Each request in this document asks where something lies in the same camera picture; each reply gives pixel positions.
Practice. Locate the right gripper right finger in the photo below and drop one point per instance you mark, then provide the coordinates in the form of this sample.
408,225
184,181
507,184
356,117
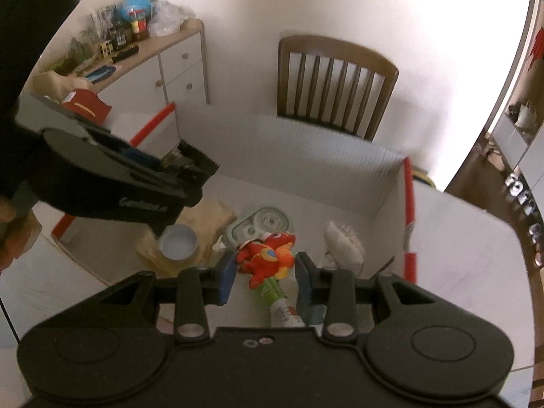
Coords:
326,298

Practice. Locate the red cardboard box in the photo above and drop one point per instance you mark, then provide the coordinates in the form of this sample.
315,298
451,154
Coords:
313,175

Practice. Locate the left hand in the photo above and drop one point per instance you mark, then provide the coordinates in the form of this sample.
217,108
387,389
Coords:
21,238

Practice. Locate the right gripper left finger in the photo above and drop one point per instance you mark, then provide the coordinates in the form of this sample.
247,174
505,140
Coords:
198,288

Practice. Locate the blue globe ornament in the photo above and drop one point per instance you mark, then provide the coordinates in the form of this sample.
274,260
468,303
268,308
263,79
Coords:
137,13

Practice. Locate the clear plastic bag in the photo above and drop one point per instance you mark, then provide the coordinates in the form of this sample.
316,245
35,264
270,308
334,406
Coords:
166,19

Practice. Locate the white wall cabinet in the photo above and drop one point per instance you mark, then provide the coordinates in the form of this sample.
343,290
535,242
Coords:
522,151

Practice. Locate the red plush keychain toy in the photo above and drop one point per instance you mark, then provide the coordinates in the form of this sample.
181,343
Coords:
270,257

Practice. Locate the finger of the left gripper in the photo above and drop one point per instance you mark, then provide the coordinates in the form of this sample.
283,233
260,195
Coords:
112,153
175,186

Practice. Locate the white sideboard cabinet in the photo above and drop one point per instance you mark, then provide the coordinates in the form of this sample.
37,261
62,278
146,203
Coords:
165,69

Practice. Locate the white tote bag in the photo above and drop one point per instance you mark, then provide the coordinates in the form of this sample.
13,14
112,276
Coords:
526,119

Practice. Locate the brown wooden chair far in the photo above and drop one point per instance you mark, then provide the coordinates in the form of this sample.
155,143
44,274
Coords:
334,84

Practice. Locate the yellow sponge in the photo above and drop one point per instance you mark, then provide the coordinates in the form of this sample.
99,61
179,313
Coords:
209,219

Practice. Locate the white green glue tube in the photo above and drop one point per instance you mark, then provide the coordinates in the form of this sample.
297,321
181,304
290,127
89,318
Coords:
282,314

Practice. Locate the black snack packet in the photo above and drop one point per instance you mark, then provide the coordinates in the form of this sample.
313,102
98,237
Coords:
189,164

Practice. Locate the white plastic bag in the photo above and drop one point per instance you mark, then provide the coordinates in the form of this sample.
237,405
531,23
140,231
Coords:
343,247

